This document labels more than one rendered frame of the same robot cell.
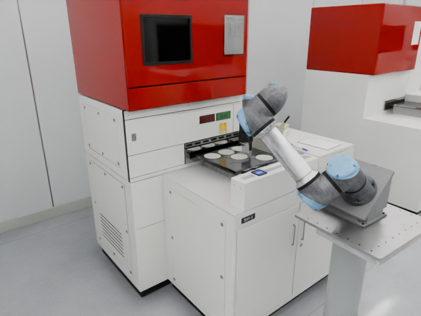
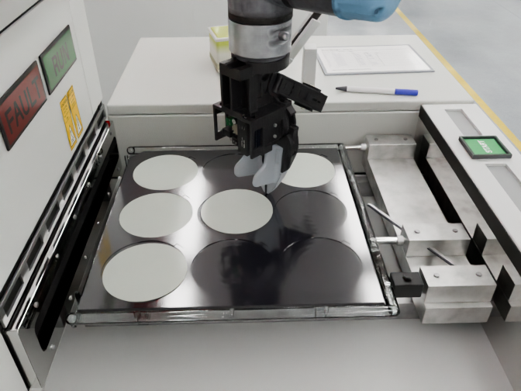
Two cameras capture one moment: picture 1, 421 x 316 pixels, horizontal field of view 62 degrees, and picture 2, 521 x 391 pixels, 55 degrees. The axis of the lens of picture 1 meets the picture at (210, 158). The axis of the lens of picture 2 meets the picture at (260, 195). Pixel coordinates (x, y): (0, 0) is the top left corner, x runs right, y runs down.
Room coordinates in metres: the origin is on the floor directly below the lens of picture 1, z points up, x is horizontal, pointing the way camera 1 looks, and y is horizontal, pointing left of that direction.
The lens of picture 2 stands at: (1.60, 0.26, 1.33)
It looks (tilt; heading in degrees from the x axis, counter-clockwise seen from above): 36 degrees down; 306
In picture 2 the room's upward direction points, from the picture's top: straight up
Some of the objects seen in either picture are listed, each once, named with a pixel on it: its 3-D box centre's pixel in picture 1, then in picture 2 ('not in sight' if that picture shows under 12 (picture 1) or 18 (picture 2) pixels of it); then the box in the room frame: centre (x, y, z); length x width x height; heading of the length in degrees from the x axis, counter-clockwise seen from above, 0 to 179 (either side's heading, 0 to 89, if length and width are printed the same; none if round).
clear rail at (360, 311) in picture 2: (214, 163); (234, 314); (1.85, -0.02, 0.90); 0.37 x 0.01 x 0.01; 38
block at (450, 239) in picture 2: not in sight; (433, 239); (1.72, -0.28, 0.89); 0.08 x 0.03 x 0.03; 38
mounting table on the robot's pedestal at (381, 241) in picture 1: (358, 229); not in sight; (1.38, -0.67, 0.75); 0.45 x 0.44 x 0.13; 35
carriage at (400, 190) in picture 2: not in sight; (413, 219); (1.77, -0.34, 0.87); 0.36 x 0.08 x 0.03; 128
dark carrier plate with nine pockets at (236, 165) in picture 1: (238, 157); (233, 213); (1.96, -0.17, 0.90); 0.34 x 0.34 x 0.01; 38
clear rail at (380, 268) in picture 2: (260, 165); (361, 212); (1.82, -0.28, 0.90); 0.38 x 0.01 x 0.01; 128
